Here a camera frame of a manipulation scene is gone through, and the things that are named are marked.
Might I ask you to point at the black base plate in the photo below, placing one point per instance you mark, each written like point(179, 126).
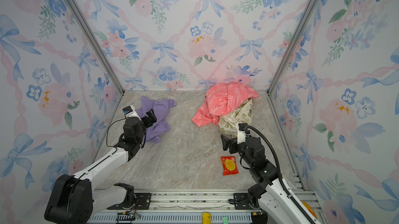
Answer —
point(141, 201)
point(241, 201)

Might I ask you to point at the purple cloth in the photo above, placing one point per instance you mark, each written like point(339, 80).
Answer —
point(160, 109)

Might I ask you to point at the small yellow object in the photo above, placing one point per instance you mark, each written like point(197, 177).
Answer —
point(206, 218)

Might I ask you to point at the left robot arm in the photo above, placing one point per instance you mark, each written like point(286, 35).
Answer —
point(74, 198)

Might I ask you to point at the right aluminium corner post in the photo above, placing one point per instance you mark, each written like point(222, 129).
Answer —
point(302, 24)

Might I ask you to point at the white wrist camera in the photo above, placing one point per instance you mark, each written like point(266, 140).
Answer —
point(241, 133)
point(130, 112)

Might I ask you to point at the red snack packet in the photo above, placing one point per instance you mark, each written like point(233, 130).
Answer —
point(229, 165)

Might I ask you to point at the aluminium corner post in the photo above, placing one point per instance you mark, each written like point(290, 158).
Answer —
point(302, 24)
point(89, 35)

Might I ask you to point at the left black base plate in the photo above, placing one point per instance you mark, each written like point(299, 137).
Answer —
point(141, 201)

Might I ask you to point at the pink patterned cloth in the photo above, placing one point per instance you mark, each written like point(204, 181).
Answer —
point(222, 99)

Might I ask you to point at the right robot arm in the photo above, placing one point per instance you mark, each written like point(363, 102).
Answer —
point(270, 195)

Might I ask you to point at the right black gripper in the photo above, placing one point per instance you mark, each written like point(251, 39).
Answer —
point(227, 143)

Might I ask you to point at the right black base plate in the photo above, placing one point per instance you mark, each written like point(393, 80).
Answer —
point(241, 201)

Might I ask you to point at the left aluminium corner post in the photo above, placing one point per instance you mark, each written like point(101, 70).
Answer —
point(89, 35)

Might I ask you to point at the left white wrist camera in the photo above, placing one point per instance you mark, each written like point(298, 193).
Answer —
point(130, 112)

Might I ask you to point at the cream leaf-print cloth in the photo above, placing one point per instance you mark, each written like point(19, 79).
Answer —
point(243, 114)

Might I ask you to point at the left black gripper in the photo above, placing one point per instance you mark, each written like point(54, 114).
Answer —
point(149, 123)

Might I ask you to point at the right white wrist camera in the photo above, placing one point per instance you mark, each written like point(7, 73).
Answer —
point(241, 133)

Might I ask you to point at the aluminium mounting rail base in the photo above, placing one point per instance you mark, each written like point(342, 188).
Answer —
point(198, 200)

